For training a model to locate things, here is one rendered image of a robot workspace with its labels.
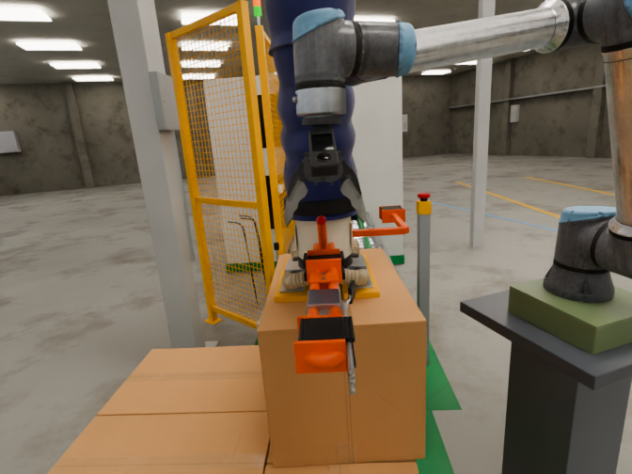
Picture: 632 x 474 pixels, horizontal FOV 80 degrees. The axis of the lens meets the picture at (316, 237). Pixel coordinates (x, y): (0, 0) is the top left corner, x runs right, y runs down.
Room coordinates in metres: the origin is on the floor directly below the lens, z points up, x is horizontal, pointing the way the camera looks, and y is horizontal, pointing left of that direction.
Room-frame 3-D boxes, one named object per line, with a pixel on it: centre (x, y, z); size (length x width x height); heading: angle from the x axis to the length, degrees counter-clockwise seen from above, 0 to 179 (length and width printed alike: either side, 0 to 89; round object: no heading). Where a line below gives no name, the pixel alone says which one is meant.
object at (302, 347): (0.52, 0.00, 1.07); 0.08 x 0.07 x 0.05; 178
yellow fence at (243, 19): (2.53, 0.59, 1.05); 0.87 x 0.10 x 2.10; 48
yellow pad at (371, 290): (1.11, -0.12, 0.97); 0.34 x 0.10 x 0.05; 178
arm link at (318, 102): (0.72, -0.02, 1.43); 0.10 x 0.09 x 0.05; 88
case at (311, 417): (1.10, -0.05, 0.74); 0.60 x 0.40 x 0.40; 179
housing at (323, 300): (0.65, -0.01, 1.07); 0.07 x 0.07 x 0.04; 88
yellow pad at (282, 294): (1.12, 0.07, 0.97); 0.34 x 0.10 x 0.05; 178
